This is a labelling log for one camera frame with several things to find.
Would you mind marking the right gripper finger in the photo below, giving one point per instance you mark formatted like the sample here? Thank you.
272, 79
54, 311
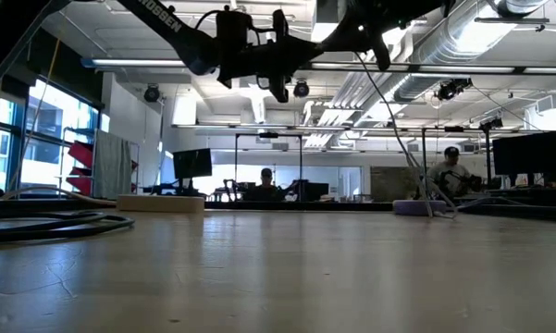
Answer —
351, 46
347, 37

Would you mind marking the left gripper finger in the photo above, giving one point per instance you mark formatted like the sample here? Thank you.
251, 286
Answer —
303, 46
300, 62

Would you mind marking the black background robot arm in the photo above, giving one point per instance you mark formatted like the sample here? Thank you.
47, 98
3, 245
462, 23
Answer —
472, 182

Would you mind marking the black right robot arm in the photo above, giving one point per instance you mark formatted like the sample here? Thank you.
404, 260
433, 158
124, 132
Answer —
425, 9

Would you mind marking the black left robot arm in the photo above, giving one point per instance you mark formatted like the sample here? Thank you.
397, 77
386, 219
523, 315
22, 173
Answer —
166, 23

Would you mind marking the person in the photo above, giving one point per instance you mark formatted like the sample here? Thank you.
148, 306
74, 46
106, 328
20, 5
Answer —
264, 192
448, 178

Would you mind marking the black monitor on stand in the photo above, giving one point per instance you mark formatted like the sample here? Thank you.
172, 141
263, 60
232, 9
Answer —
192, 163

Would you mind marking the overhead LED light bar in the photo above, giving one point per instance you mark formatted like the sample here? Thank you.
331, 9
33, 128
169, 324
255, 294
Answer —
139, 62

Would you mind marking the purple round power strip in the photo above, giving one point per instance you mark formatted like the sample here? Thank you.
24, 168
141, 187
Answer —
409, 208

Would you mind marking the white long power strip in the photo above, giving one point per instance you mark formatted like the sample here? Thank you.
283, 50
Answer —
162, 203

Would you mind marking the grey cloth panel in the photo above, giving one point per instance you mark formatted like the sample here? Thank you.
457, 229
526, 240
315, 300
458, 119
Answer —
113, 166

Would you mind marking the large black monitor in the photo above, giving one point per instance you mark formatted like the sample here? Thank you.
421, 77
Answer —
536, 157

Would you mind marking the red shelf rack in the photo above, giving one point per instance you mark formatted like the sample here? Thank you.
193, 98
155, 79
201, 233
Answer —
81, 152

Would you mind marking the silver ventilation duct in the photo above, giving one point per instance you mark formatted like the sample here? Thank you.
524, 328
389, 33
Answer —
448, 44

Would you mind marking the black background rig frame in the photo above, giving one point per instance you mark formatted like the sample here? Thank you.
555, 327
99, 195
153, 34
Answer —
268, 135

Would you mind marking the black ceiling camera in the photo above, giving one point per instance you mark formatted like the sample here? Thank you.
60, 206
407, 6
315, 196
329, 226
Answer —
448, 89

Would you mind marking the black aluminium table frame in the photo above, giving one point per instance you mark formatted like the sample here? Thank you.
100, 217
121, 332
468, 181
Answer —
305, 205

